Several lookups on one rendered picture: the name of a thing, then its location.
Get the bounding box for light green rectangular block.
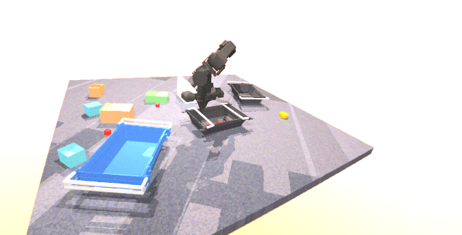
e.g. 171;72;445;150
145;90;169;103

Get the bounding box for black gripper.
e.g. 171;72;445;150
181;80;224;112

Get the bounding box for light blue block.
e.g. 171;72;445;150
57;143;87;169
84;101;103;117

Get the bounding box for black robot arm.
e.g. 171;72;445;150
187;40;236;101

